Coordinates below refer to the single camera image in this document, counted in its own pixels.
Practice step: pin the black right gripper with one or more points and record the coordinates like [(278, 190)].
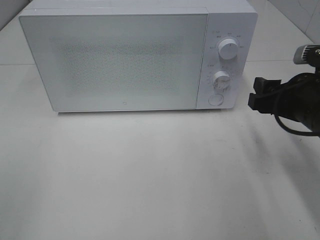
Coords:
[(298, 100)]

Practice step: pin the white microwave knob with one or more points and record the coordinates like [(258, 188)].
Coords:
[(221, 80), (228, 48)]

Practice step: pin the round white door button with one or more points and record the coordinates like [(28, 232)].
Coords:
[(216, 100)]

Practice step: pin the white microwave door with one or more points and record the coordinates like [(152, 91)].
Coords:
[(91, 63)]

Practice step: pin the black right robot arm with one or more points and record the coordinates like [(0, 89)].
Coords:
[(314, 130)]

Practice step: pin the white microwave oven body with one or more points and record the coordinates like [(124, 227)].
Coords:
[(225, 19)]

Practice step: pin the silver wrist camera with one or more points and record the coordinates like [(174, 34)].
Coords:
[(307, 54)]

